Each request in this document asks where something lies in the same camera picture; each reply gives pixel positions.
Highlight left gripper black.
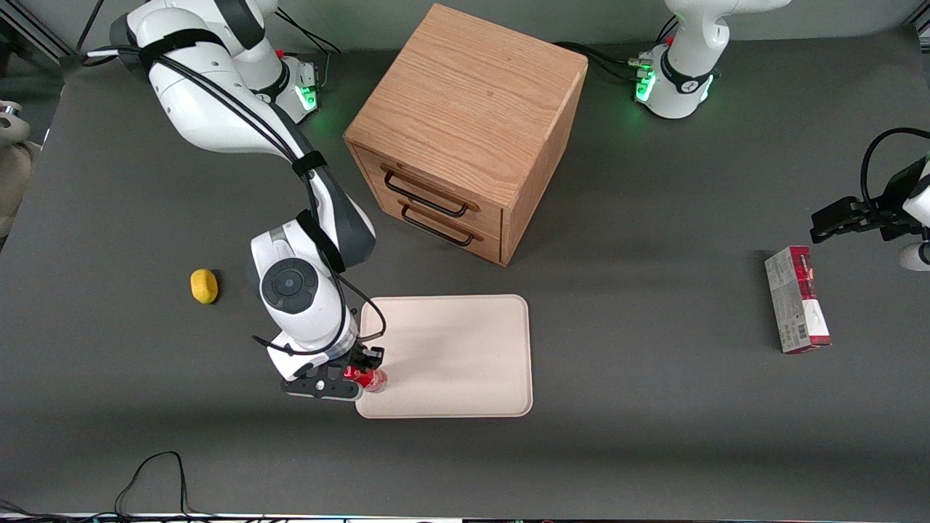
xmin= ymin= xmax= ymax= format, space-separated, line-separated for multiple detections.
xmin=810 ymin=160 xmax=929 ymax=244

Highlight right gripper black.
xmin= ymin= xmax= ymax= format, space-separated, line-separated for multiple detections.
xmin=340 ymin=346 xmax=385 ymax=381

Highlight red coke bottle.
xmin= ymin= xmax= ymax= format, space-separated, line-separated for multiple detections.
xmin=343 ymin=367 xmax=389 ymax=394

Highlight cream plastic tray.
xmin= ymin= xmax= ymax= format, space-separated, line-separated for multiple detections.
xmin=355 ymin=294 xmax=533 ymax=419

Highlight grey and red carton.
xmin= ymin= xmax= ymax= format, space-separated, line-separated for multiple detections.
xmin=764 ymin=246 xmax=833 ymax=355

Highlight wooden drawer front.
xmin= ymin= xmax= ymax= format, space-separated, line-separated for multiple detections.
xmin=360 ymin=149 xmax=504 ymax=239
xmin=376 ymin=190 xmax=503 ymax=264

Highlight yellow lemon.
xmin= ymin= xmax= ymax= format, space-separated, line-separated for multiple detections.
xmin=190 ymin=268 xmax=219 ymax=305

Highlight wooden drawer cabinet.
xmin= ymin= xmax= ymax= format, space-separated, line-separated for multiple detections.
xmin=343 ymin=3 xmax=589 ymax=267

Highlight beige object beside table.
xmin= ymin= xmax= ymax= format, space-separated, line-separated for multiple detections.
xmin=0 ymin=102 xmax=43 ymax=242

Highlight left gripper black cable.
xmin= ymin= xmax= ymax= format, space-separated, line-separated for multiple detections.
xmin=860 ymin=127 xmax=930 ymax=213

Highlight black wire drawer handle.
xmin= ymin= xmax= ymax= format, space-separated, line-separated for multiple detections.
xmin=398 ymin=200 xmax=485 ymax=248
xmin=381 ymin=166 xmax=481 ymax=219

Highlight black floor cable loop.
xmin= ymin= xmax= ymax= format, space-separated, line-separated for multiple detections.
xmin=0 ymin=450 xmax=219 ymax=521

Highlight right arm black cable bundle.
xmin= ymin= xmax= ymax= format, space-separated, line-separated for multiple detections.
xmin=81 ymin=45 xmax=387 ymax=359

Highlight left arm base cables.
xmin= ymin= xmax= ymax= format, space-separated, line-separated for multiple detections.
xmin=555 ymin=15 xmax=681 ymax=82

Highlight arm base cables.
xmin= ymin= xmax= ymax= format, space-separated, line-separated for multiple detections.
xmin=275 ymin=9 xmax=344 ymax=94
xmin=555 ymin=15 xmax=681 ymax=82

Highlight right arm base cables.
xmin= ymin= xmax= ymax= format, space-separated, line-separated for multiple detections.
xmin=275 ymin=9 xmax=344 ymax=94

